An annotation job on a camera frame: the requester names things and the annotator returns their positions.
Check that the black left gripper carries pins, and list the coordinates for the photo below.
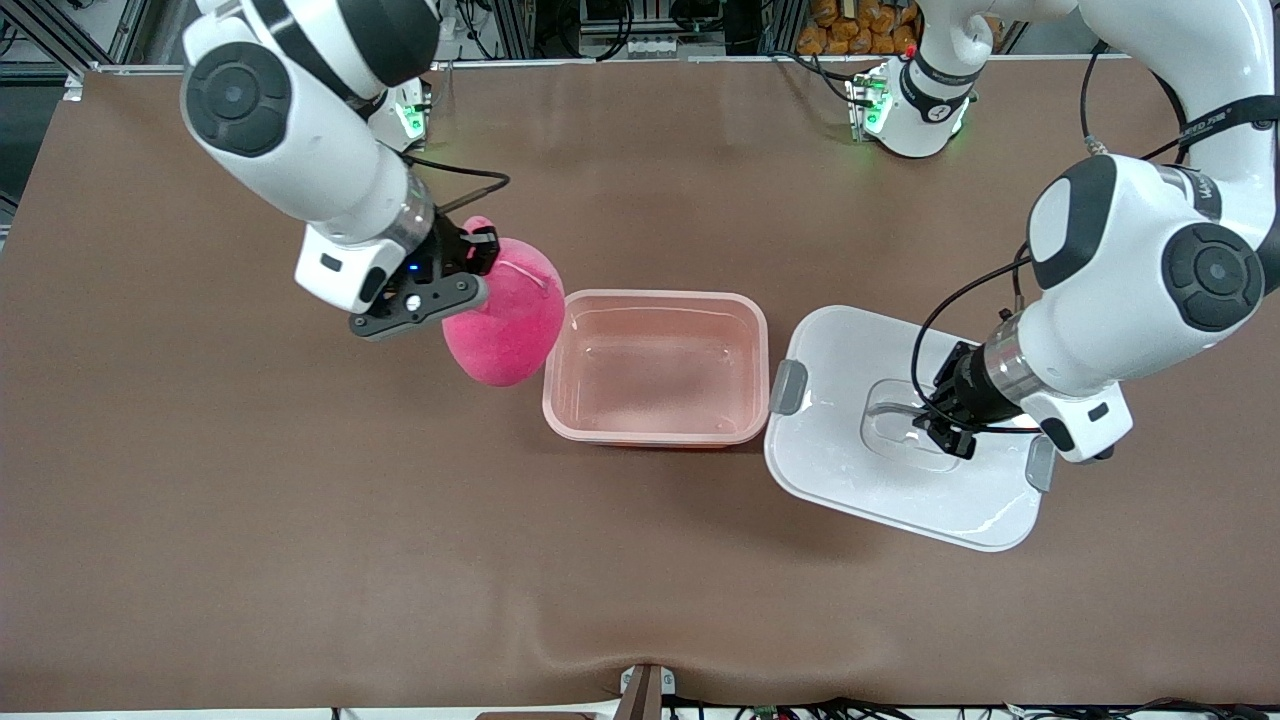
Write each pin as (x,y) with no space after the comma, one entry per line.
(966,392)

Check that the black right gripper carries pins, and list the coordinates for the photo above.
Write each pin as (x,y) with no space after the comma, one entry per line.
(447,253)

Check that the white box lid grey latches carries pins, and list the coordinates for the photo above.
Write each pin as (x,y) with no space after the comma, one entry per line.
(900,480)

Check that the pink plush toy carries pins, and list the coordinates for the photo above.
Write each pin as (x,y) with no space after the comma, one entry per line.
(510,320)

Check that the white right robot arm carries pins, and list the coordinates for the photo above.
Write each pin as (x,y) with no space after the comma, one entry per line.
(300,150)

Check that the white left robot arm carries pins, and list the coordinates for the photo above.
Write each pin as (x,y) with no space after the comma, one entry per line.
(1130,270)

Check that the pink translucent plastic box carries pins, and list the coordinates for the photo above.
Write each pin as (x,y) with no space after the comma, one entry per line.
(655,380)

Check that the table cover mat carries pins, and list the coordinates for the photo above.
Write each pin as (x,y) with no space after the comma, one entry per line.
(400,560)

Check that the orange snack pile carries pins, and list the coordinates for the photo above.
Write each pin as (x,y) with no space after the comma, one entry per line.
(830,30)

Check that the silver table edge rail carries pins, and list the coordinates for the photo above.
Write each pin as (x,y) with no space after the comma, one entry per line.
(520,64)
(760,56)

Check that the front camera mount post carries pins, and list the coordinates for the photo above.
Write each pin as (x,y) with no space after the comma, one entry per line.
(645,695)

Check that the aluminium frame strut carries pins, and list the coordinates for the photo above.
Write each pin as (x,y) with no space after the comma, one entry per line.
(130,30)

